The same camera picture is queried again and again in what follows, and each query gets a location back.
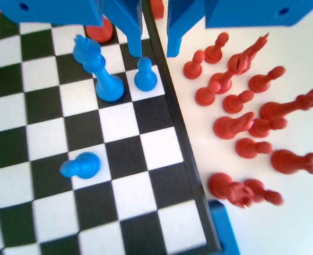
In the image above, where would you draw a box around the red rook chess piece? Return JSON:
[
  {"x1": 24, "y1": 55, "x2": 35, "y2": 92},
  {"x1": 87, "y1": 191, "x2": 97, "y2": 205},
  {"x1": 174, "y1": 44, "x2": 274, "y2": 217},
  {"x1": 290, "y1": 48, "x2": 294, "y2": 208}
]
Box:
[
  {"x1": 270, "y1": 149, "x2": 313, "y2": 176},
  {"x1": 207, "y1": 172, "x2": 255, "y2": 209}
]

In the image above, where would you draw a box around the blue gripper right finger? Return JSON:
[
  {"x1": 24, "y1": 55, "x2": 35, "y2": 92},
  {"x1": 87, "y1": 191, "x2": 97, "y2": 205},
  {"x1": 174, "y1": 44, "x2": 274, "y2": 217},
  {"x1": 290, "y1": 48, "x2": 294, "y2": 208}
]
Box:
[{"x1": 167, "y1": 0, "x2": 313, "y2": 58}]

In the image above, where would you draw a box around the blue base plate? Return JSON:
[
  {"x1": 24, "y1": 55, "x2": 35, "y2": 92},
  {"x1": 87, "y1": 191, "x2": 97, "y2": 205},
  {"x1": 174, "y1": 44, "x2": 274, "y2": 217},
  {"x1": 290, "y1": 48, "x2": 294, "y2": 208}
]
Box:
[{"x1": 208, "y1": 200, "x2": 241, "y2": 255}]

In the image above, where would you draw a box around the red queen chess piece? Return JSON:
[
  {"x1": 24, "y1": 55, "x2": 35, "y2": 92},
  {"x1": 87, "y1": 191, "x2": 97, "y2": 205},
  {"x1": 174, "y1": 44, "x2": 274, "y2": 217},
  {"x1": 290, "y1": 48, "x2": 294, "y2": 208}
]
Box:
[{"x1": 259, "y1": 89, "x2": 313, "y2": 121}]

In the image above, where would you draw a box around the blue pawn chess piece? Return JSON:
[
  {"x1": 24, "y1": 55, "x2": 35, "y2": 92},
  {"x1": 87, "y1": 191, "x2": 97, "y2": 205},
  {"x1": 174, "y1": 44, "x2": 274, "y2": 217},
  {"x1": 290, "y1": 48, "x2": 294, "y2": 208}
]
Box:
[
  {"x1": 59, "y1": 151, "x2": 101, "y2": 180},
  {"x1": 134, "y1": 56, "x2": 158, "y2": 92}
]

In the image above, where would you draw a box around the red pawn chess piece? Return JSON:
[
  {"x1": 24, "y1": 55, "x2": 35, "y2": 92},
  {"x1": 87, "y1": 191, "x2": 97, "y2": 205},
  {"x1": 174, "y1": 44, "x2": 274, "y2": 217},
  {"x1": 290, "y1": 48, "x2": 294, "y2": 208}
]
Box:
[
  {"x1": 204, "y1": 31, "x2": 230, "y2": 64},
  {"x1": 222, "y1": 89, "x2": 255, "y2": 114},
  {"x1": 195, "y1": 80, "x2": 222, "y2": 107},
  {"x1": 235, "y1": 137, "x2": 274, "y2": 159},
  {"x1": 243, "y1": 178, "x2": 284, "y2": 206},
  {"x1": 183, "y1": 49, "x2": 206, "y2": 80},
  {"x1": 248, "y1": 66, "x2": 286, "y2": 94},
  {"x1": 248, "y1": 117, "x2": 289, "y2": 139}
]

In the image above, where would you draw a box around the blue queen chess piece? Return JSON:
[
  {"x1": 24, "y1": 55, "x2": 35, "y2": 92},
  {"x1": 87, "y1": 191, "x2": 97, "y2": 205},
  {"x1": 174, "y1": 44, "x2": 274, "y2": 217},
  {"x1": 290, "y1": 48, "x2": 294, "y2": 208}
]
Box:
[{"x1": 73, "y1": 34, "x2": 125, "y2": 103}]

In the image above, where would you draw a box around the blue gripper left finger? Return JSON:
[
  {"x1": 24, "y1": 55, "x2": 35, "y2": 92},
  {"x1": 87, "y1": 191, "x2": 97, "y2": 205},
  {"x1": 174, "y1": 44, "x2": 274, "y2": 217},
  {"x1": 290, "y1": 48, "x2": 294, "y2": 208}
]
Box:
[{"x1": 0, "y1": 0, "x2": 143, "y2": 58}]

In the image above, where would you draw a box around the red bishop chess piece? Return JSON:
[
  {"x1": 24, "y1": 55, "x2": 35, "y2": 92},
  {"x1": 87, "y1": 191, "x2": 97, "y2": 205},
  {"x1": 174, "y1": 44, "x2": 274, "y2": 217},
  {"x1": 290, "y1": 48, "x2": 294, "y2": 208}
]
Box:
[{"x1": 85, "y1": 15, "x2": 114, "y2": 44}]

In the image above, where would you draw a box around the black white chessboard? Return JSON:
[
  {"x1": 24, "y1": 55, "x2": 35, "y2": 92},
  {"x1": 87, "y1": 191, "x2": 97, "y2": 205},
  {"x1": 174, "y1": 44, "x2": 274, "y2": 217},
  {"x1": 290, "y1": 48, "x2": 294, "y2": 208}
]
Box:
[{"x1": 0, "y1": 0, "x2": 222, "y2": 255}]

